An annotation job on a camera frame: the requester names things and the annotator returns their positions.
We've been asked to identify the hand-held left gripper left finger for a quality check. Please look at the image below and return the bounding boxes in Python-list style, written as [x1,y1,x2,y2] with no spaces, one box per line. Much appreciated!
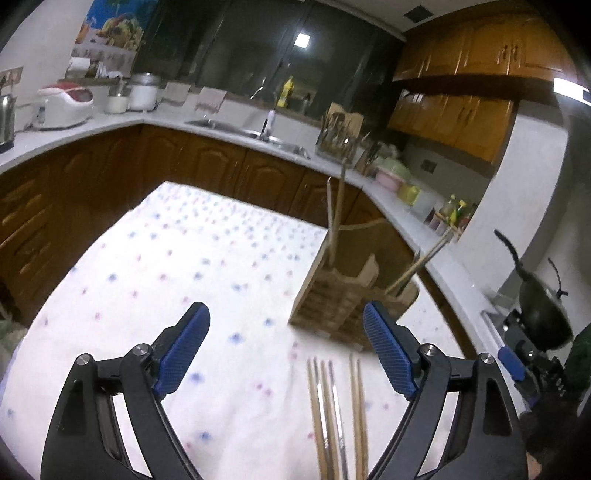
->
[41,302,211,480]

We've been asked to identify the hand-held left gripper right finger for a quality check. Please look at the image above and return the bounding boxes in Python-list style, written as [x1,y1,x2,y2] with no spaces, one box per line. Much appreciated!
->
[362,301,529,480]

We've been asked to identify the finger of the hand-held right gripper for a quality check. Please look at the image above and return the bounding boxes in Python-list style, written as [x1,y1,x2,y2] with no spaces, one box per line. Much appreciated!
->
[523,369,542,411]
[498,345,528,385]

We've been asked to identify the wooden utensil holder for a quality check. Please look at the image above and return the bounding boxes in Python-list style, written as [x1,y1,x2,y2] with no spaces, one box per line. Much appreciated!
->
[288,218,420,352]

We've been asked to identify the light wooden chopstick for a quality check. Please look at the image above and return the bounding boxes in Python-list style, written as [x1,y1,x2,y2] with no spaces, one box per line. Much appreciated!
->
[348,353,362,480]
[355,357,370,480]

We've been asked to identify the metal chopstick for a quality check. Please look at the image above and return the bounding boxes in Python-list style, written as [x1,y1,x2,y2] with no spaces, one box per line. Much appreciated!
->
[328,360,350,480]

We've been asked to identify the person's right forearm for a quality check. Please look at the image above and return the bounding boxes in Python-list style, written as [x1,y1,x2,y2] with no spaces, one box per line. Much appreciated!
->
[524,411,591,480]

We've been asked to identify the dish rack with utensils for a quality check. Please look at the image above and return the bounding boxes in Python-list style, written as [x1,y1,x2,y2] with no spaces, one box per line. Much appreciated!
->
[315,102,365,160]

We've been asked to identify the gas stove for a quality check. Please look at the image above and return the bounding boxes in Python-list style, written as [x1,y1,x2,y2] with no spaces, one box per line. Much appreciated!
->
[480,295,536,365]

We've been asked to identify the black wok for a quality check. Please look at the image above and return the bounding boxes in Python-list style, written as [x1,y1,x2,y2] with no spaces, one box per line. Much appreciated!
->
[494,229,575,352]

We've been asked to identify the white dotted tablecloth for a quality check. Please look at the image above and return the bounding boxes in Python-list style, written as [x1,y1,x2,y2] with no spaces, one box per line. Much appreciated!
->
[0,181,467,480]

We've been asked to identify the white plastic container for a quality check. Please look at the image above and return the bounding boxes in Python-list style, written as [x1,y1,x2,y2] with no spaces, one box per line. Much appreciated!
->
[412,189,439,222]

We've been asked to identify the seasoning bottle rack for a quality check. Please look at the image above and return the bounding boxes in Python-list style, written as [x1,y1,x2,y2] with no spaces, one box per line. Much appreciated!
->
[431,194,476,234]

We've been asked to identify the pale yellow container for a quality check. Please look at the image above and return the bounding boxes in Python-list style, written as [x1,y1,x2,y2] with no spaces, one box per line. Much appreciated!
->
[398,182,422,206]

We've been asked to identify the pink and green basket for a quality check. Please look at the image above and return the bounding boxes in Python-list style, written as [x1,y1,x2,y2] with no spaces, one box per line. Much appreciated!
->
[374,156,411,190]

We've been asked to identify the wooden base cabinets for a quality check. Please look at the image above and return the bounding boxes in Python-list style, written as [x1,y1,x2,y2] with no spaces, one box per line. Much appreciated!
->
[0,122,462,333]

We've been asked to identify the knife block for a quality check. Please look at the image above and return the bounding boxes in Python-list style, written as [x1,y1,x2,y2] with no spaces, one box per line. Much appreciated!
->
[355,134,386,176]

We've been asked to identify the steel kitchen sink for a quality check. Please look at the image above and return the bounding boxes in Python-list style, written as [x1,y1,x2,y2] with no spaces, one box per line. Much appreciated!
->
[185,119,311,160]

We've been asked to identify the beige dish cloth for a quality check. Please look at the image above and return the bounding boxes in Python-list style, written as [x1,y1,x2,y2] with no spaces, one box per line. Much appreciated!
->
[196,88,228,114]
[164,82,192,104]

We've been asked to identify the small white jar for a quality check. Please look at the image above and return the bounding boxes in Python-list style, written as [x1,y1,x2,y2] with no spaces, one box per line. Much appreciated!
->
[105,78,131,114]

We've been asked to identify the white and red rice cooker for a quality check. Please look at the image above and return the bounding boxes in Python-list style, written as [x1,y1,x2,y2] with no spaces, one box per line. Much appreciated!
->
[33,82,95,131]

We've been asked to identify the yellow detergent bottle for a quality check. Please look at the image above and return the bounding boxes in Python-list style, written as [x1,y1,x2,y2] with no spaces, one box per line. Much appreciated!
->
[277,76,295,109]

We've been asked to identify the steel electric kettle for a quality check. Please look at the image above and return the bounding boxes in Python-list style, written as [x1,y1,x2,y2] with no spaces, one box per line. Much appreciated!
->
[0,92,17,149]

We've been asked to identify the dark kitchen window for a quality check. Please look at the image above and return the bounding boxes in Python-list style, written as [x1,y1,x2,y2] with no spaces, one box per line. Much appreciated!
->
[131,0,407,121]

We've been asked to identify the white paper roll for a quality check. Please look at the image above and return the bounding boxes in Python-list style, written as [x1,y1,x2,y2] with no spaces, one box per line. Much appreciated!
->
[67,56,93,79]

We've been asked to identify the wooden wall cabinet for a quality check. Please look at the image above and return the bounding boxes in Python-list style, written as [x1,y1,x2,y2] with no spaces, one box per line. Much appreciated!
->
[392,9,571,85]

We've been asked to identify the fruit and palm wall poster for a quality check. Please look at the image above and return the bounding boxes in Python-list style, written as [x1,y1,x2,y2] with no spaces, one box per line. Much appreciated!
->
[74,0,155,49]

